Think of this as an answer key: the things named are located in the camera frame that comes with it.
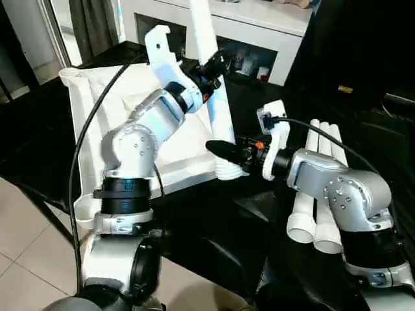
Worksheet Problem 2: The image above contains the white plastic table top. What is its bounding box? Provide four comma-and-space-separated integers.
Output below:
58, 62, 224, 229

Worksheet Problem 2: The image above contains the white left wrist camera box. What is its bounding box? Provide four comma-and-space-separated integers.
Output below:
144, 25, 181, 84

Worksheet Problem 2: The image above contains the white glass-door cabinet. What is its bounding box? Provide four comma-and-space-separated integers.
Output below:
120, 0, 313, 86

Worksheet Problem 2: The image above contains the white plastic table leg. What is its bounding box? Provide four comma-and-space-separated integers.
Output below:
287, 120, 320, 244
329, 123, 352, 157
187, 0, 250, 182
314, 122, 344, 255

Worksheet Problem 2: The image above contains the grey curtain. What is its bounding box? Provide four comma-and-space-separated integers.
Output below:
68, 0, 122, 62

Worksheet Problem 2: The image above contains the black work mat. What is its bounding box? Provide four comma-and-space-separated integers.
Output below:
0, 40, 415, 311

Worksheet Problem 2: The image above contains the black folding table stand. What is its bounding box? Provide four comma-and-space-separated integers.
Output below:
19, 185, 76, 247

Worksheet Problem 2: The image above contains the silver metal rail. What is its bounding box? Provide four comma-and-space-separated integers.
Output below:
385, 94, 415, 109

